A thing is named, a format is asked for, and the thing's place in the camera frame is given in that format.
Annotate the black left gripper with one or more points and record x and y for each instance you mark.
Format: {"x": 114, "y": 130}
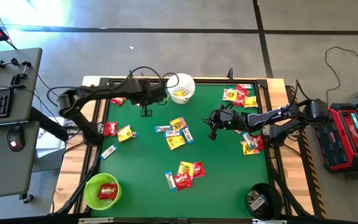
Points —
{"x": 148, "y": 91}

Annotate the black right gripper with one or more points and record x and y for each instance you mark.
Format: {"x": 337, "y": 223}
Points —
{"x": 228, "y": 119}

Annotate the red Skittles candy packet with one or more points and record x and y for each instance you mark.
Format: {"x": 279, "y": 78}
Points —
{"x": 110, "y": 128}
{"x": 138, "y": 104}
{"x": 117, "y": 100}
{"x": 107, "y": 191}
{"x": 242, "y": 90}
{"x": 199, "y": 170}
{"x": 240, "y": 101}
{"x": 183, "y": 181}
{"x": 260, "y": 142}

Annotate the black bucket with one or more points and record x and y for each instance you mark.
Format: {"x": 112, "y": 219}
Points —
{"x": 273, "y": 199}

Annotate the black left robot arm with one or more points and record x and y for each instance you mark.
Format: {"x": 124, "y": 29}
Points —
{"x": 104, "y": 90}

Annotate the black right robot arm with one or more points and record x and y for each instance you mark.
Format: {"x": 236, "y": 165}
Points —
{"x": 278, "y": 116}

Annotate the green table mat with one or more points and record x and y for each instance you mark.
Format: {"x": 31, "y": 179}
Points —
{"x": 216, "y": 174}

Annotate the white pumpkin-face bucket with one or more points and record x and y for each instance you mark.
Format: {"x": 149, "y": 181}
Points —
{"x": 189, "y": 81}

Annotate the black table clamp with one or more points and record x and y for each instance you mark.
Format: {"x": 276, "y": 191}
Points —
{"x": 230, "y": 74}

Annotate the lime green bucket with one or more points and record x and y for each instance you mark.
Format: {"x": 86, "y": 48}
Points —
{"x": 90, "y": 189}

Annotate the black desk leg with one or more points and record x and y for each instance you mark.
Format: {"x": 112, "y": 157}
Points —
{"x": 47, "y": 124}

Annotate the white cardboard box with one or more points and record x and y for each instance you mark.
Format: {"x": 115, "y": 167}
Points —
{"x": 47, "y": 143}

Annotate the red portable power station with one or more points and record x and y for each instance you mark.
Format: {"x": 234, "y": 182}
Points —
{"x": 343, "y": 146}

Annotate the black computer mouse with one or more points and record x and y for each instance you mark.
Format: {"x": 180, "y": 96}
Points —
{"x": 15, "y": 138}

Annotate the grey desk top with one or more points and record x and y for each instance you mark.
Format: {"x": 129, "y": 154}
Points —
{"x": 8, "y": 161}
{"x": 9, "y": 84}

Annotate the black desk caster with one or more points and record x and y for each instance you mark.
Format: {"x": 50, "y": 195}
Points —
{"x": 27, "y": 198}

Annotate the silver metal bracket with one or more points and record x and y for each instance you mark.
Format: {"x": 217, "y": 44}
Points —
{"x": 269, "y": 221}
{"x": 95, "y": 220}

